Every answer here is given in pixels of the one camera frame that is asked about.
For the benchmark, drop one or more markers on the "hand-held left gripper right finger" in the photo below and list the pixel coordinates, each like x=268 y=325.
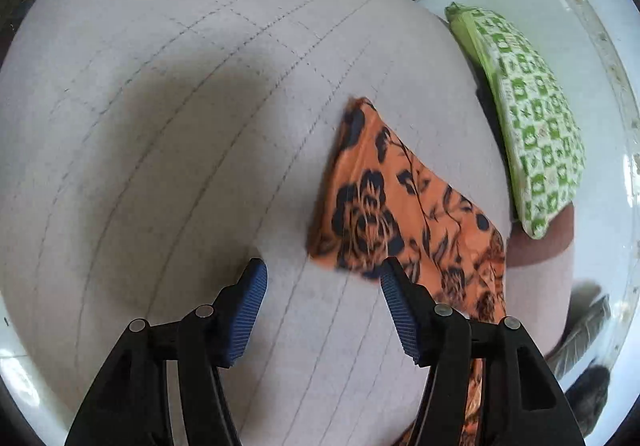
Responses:
x=397 y=306

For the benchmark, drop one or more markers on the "dark fuzzy cloth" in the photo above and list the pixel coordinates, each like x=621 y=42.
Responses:
x=590 y=393

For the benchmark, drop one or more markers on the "orange black floral cloth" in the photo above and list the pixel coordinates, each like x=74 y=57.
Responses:
x=370 y=206

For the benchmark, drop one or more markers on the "grey pillow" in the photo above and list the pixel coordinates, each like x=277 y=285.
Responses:
x=582 y=336

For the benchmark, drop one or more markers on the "pink brown bolster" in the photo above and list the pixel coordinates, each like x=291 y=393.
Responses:
x=542 y=246

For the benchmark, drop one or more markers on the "green checked pillow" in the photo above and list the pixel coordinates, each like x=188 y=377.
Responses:
x=540 y=135

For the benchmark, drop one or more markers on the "pink quilted bed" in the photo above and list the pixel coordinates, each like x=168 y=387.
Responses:
x=175 y=125

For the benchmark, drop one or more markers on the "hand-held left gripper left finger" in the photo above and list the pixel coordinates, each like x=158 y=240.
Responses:
x=247 y=311

